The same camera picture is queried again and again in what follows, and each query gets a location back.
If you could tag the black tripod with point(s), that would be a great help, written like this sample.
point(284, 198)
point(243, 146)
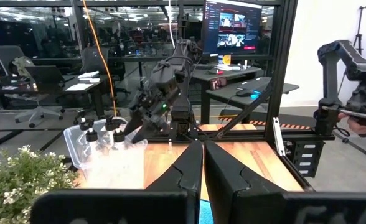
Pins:
point(360, 28)

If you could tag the dark desk with papers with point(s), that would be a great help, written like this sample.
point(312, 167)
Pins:
point(77, 87)

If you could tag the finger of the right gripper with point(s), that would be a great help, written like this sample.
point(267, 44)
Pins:
point(145, 133)
point(133, 123)

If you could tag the black box white labels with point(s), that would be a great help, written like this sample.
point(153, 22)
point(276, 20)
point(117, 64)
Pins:
point(306, 158)

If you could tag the computer mouse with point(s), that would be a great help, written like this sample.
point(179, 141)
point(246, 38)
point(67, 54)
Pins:
point(244, 92)

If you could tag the small clear dropper bottle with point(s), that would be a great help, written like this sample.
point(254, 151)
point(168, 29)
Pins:
point(119, 136)

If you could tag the clear soap pump bottle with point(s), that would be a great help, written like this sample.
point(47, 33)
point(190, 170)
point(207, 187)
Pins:
point(91, 136)
point(112, 123)

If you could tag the small potted green plant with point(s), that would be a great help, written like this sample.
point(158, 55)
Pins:
point(21, 180)

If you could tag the grey office chair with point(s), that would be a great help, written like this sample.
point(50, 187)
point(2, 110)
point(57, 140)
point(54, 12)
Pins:
point(7, 56)

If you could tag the black desk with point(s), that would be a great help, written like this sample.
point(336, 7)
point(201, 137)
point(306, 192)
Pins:
point(264, 85)

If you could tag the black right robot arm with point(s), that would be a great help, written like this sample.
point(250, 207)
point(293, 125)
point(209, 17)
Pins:
point(183, 112)

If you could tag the computer monitor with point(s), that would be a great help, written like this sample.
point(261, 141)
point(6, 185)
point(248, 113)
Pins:
point(232, 28)

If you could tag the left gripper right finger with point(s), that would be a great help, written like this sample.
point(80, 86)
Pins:
point(232, 193)

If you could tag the white metal bracket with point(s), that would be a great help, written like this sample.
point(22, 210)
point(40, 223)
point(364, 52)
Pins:
point(278, 137)

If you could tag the clear plastic bin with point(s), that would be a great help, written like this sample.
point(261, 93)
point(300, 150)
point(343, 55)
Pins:
point(77, 149)

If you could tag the person's hand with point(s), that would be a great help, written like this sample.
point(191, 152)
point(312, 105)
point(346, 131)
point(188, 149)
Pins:
point(355, 127)

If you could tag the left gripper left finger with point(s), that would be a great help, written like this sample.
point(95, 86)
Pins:
point(183, 180)

